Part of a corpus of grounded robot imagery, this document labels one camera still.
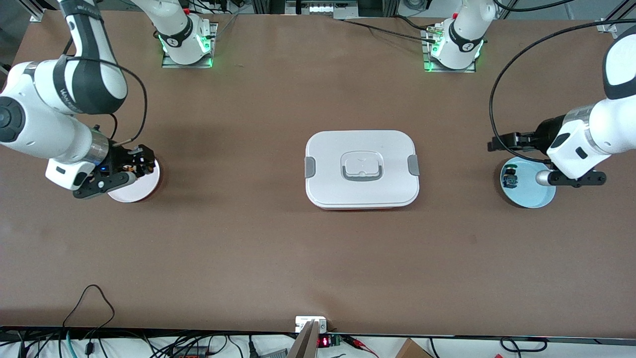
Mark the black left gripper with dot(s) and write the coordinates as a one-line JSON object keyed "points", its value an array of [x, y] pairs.
{"points": [[548, 130]]}

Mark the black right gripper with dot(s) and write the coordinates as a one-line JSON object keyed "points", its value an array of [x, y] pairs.
{"points": [[118, 157]]}

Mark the orange push button switch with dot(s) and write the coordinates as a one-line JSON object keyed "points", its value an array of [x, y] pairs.
{"points": [[130, 169]]}

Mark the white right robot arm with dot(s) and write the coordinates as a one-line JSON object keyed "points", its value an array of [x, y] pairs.
{"points": [[30, 124]]}

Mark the white lunch box grey clips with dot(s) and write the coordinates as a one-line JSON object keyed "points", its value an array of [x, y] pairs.
{"points": [[362, 149]]}

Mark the brown cardboard box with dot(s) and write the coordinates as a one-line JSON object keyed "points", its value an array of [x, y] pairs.
{"points": [[410, 350]]}

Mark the pink round plate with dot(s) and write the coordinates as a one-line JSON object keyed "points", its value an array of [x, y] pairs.
{"points": [[139, 189]]}

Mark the light blue round plate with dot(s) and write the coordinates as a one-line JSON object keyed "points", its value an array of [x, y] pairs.
{"points": [[526, 196]]}

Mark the black power strip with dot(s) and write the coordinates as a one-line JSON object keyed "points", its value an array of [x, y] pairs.
{"points": [[189, 353]]}

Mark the grey aluminium beam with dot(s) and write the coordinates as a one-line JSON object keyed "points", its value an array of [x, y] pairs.
{"points": [[305, 345]]}

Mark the red digit display module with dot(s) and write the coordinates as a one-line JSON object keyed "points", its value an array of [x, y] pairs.
{"points": [[324, 341]]}

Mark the red clip test leads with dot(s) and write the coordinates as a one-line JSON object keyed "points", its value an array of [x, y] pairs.
{"points": [[355, 341]]}

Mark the green push button switch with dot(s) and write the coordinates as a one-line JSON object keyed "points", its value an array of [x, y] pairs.
{"points": [[509, 179]]}

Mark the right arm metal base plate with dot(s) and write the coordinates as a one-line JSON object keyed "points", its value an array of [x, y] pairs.
{"points": [[171, 64]]}

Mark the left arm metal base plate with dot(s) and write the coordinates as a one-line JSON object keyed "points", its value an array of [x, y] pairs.
{"points": [[426, 54]]}

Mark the aluminium profile rail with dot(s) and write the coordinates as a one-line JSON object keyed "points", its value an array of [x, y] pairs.
{"points": [[607, 25], [36, 17]]}

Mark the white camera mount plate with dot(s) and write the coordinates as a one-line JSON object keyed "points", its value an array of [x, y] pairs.
{"points": [[303, 323]]}

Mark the aluminium frame with white panel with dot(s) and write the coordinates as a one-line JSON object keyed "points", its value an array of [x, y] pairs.
{"points": [[323, 9]]}

